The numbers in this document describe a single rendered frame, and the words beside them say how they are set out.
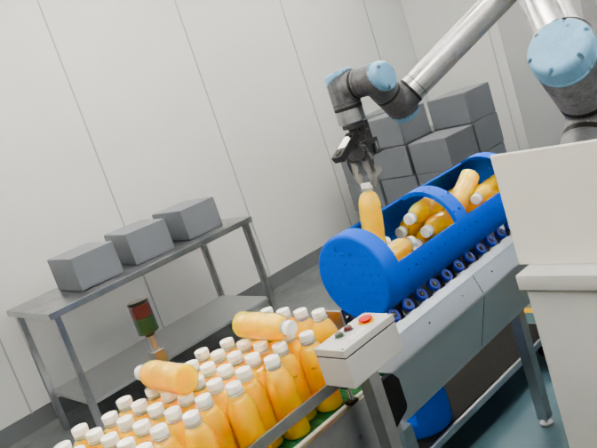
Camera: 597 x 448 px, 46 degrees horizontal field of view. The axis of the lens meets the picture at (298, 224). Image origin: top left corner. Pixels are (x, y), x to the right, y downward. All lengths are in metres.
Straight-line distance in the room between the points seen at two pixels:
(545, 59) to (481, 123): 4.34
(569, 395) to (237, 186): 4.56
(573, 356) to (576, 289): 0.19
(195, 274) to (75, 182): 1.23
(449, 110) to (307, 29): 1.76
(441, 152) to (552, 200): 3.95
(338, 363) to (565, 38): 0.90
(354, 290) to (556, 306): 0.66
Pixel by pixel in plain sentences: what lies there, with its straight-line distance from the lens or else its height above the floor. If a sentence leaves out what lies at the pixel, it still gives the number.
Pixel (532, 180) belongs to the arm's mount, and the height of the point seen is 1.32.
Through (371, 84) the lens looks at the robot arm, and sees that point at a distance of 2.12.
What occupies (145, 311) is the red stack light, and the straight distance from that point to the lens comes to 2.10.
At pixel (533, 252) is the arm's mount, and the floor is 1.13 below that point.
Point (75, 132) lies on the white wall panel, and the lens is 5.45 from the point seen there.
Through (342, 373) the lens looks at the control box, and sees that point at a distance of 1.70.
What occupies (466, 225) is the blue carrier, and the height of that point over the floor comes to 1.09.
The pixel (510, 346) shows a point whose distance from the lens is 3.70.
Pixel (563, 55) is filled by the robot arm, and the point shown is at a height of 1.58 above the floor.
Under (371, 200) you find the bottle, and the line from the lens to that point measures 2.21.
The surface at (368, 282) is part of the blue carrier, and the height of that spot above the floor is 1.08.
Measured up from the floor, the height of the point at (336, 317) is 1.03.
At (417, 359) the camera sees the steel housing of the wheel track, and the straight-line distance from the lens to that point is 2.21.
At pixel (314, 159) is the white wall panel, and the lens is 6.74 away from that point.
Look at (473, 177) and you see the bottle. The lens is 2.66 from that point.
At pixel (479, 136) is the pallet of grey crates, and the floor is 0.81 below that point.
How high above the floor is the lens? 1.72
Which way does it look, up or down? 11 degrees down
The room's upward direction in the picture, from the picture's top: 18 degrees counter-clockwise
